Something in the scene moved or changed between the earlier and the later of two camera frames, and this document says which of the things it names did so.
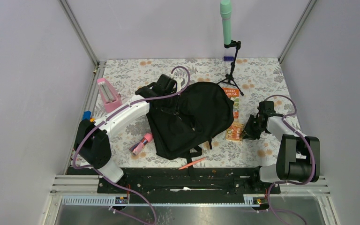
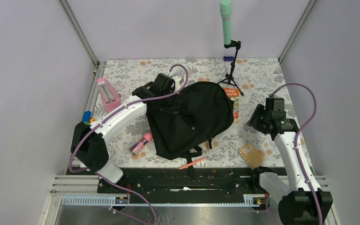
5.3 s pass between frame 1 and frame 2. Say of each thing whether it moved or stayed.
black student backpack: stayed
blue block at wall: stayed
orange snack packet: moved
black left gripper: stayed
